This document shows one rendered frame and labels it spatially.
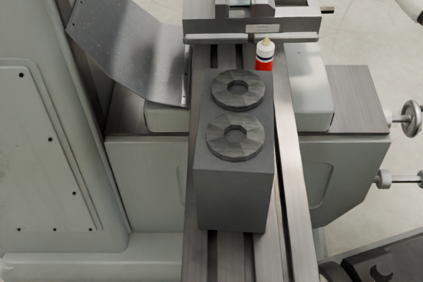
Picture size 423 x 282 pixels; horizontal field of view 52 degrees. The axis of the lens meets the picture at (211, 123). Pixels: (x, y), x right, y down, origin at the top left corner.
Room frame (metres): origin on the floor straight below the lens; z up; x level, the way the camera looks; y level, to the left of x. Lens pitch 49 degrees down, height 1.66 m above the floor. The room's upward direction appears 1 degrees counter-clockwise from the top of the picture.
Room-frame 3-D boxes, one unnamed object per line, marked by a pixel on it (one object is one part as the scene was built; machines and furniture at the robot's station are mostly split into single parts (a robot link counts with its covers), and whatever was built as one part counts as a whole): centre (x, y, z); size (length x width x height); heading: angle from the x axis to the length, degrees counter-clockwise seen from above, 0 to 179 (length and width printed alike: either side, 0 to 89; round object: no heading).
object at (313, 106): (0.89, -0.07, 0.81); 0.50 x 0.35 x 0.12; 88
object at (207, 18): (0.95, -0.11, 1.01); 0.35 x 0.15 x 0.11; 89
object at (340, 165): (0.89, -0.10, 0.45); 0.80 x 0.30 x 0.60; 88
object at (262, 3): (0.95, -0.13, 1.04); 0.12 x 0.06 x 0.04; 179
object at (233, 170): (0.47, -0.04, 1.05); 0.22 x 0.12 x 0.20; 174
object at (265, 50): (0.77, -0.13, 1.01); 0.04 x 0.04 x 0.11
